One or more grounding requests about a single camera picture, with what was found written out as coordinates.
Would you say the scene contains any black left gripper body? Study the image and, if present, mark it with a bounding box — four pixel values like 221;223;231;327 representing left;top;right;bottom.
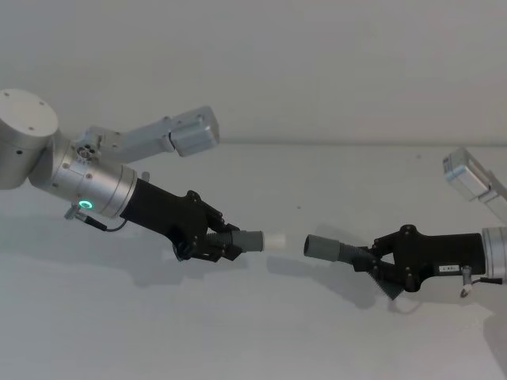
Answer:
120;177;227;262

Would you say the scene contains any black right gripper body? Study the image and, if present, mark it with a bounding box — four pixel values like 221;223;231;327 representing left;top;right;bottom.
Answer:
373;224;486;294

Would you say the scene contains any grey hose end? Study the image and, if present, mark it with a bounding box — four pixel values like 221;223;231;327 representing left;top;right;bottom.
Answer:
303;234;370;264
204;229;266;253

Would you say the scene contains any small white plastic tube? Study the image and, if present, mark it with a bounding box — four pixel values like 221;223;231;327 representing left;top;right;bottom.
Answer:
262;233;288;251

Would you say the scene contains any white table cloth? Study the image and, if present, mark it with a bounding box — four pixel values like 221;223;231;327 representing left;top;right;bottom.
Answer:
0;139;507;380

